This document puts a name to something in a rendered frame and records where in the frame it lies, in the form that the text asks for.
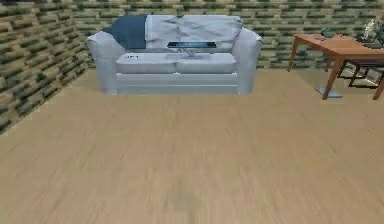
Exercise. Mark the dark green bowl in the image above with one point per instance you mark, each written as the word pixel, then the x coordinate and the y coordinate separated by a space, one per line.
pixel 327 32

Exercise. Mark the brown wooden table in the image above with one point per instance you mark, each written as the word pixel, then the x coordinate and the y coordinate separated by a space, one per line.
pixel 343 50

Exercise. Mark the small dark remote control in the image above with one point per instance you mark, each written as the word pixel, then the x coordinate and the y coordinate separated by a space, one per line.
pixel 131 57

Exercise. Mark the pale blue-grey sofa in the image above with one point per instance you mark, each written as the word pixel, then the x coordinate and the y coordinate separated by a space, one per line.
pixel 150 63

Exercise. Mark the dark blue blanket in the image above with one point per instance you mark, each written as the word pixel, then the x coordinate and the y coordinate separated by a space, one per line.
pixel 130 31

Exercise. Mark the small dark flat object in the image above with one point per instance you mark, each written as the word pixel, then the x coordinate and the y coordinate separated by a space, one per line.
pixel 320 38

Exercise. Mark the black tablet on stand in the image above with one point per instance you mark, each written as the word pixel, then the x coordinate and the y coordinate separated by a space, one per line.
pixel 191 44

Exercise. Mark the dark wooden chair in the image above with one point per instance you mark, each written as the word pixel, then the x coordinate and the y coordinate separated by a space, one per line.
pixel 361 66

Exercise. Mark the white figurine on dark base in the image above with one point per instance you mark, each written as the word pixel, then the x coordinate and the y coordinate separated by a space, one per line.
pixel 368 31

